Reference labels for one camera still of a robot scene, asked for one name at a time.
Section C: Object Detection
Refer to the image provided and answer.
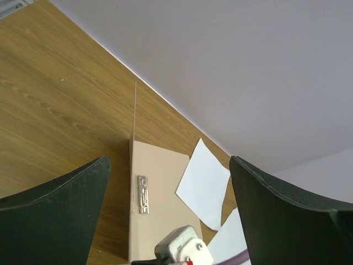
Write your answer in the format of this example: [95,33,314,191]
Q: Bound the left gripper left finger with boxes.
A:
[1,156,111,264]

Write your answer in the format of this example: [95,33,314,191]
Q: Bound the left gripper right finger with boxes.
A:
[229,156,352,264]

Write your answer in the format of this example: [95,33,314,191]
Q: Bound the white paper sheet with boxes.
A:
[176,139,230,231]
[207,208,247,264]

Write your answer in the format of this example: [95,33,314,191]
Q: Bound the metal folder clip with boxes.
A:
[137,175,149,214]

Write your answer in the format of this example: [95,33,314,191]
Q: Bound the beige paper folder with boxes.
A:
[127,81,204,263]

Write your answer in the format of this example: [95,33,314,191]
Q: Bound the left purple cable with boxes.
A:
[212,250,250,265]

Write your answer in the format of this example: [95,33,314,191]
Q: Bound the aluminium frame rail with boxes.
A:
[0,0,36,19]

